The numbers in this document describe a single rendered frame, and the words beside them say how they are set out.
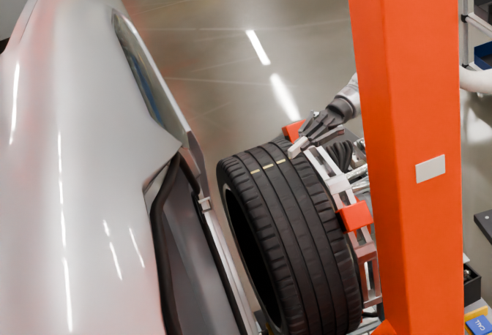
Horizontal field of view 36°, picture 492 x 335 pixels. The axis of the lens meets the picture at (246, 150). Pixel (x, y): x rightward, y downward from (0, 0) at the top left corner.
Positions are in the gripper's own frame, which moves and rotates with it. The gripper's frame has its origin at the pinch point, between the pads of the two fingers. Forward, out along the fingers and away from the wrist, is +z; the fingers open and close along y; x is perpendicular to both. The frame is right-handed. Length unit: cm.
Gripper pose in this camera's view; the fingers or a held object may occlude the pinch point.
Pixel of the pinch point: (297, 147)
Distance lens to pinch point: 212.7
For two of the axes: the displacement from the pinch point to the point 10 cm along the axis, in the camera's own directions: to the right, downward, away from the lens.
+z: -6.9, 5.8, -4.3
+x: -1.3, -6.9, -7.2
